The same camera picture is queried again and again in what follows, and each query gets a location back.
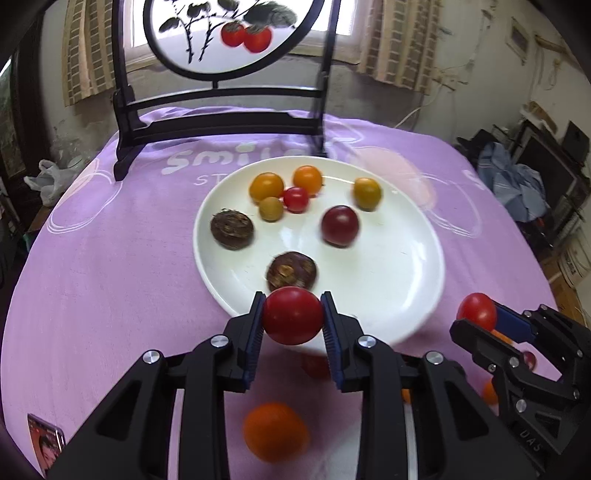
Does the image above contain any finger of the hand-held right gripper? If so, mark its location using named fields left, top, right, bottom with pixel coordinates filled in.
left=490, top=300, right=555, bottom=344
left=450, top=318, right=520, bottom=374

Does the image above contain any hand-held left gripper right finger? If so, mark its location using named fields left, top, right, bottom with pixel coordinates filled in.
left=320, top=291, right=536, bottom=480

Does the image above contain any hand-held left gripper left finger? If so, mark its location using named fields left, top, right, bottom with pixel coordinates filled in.
left=48, top=292, right=267, bottom=480

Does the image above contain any dark brown water chestnut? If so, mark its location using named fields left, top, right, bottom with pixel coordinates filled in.
left=211, top=209, right=254, bottom=251
left=266, top=251, right=318, bottom=292

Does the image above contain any white oval plate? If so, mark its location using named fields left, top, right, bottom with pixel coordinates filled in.
left=192, top=156, right=446, bottom=356

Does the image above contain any large purple tomato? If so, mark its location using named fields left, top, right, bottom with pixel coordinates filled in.
left=321, top=205, right=360, bottom=247

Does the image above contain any small green-yellow fruit front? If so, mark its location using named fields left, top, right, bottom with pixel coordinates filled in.
left=259, top=196, right=284, bottom=223

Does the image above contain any yellow-green tomato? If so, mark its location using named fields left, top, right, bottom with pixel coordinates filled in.
left=353, top=177, right=383, bottom=212

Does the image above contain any smooth round orange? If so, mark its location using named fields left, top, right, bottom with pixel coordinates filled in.
left=293, top=165, right=323, bottom=196

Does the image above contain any white bucket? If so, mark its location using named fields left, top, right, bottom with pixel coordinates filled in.
left=556, top=240, right=591, bottom=289

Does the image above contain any large mandarin orange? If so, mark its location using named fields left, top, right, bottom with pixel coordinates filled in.
left=243, top=402, right=309, bottom=463

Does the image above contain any blue clothes pile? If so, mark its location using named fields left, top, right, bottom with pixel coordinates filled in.
left=475, top=141, right=550, bottom=222

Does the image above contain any black monitor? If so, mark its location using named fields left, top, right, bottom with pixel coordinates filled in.
left=517, top=129, right=583, bottom=217

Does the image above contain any black speaker box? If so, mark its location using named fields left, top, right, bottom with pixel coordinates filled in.
left=566, top=121, right=591, bottom=162

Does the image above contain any cardboard box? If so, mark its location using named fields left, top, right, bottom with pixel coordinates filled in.
left=522, top=102, right=559, bottom=132

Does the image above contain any smartphone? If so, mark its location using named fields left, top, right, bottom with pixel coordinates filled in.
left=27, top=413, right=66, bottom=478

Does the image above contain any black decorative screen stand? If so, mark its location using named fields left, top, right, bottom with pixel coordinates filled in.
left=112, top=0, right=342, bottom=182

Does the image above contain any white plastic bag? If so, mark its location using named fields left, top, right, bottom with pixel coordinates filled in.
left=24, top=159, right=81, bottom=206

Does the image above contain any beige checked curtain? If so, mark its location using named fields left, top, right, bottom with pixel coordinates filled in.
left=62, top=0, right=121, bottom=107
left=358, top=0, right=441, bottom=93

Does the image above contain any window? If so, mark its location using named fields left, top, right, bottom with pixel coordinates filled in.
left=124, top=0, right=384, bottom=70

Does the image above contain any dark wooden cabinet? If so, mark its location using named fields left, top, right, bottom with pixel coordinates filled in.
left=0, top=51, right=28, bottom=185

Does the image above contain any white cable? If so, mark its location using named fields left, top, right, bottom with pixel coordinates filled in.
left=392, top=92, right=444, bottom=130

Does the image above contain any white wall panel box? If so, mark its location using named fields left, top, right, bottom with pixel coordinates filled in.
left=505, top=18, right=529, bottom=63

